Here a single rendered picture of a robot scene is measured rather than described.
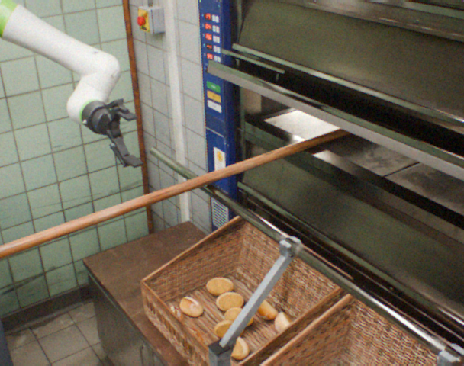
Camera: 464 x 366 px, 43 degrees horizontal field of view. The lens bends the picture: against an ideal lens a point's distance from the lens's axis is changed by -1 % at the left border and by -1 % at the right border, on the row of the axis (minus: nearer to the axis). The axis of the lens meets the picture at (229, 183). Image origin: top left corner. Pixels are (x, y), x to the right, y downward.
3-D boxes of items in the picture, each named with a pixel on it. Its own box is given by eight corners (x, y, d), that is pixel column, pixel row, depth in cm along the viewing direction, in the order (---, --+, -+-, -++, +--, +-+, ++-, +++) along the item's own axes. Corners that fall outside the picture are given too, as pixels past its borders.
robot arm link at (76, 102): (85, 124, 194) (56, 111, 187) (101, 90, 193) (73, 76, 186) (101, 137, 184) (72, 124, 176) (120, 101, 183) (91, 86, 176)
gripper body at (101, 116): (113, 104, 175) (127, 112, 169) (117, 130, 179) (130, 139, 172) (89, 110, 172) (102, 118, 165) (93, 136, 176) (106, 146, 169)
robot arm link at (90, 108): (81, 133, 179) (76, 104, 175) (116, 123, 185) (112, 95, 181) (88, 139, 175) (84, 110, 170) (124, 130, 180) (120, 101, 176)
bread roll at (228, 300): (245, 309, 210) (243, 309, 216) (243, 290, 211) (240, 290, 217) (217, 313, 209) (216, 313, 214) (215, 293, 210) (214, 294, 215)
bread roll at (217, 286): (232, 296, 217) (233, 296, 222) (233, 277, 218) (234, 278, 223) (204, 294, 218) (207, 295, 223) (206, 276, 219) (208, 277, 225)
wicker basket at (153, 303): (250, 266, 238) (249, 206, 225) (351, 344, 196) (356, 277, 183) (141, 314, 214) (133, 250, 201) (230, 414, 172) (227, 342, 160)
